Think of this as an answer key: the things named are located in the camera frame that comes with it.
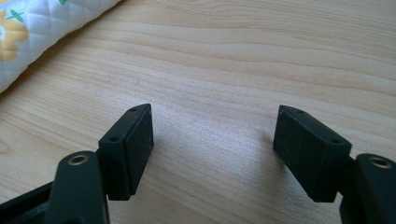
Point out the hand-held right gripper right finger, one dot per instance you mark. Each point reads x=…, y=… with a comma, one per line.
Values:
x=314, y=152

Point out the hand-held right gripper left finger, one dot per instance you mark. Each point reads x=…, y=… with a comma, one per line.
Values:
x=124, y=155

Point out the white quilted floral cloth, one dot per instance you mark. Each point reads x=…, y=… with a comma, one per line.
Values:
x=34, y=34

